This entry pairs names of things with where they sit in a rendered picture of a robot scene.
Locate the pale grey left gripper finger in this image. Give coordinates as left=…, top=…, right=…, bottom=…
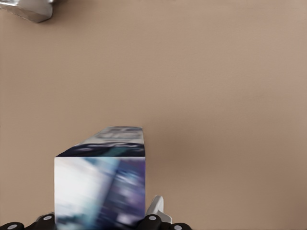
left=145, top=195, right=173, bottom=224

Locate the blue and white printed box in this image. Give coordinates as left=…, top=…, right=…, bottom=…
left=54, top=125, right=146, bottom=228

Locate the silver frame post foot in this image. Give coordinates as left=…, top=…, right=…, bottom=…
left=0, top=0, right=53, bottom=24

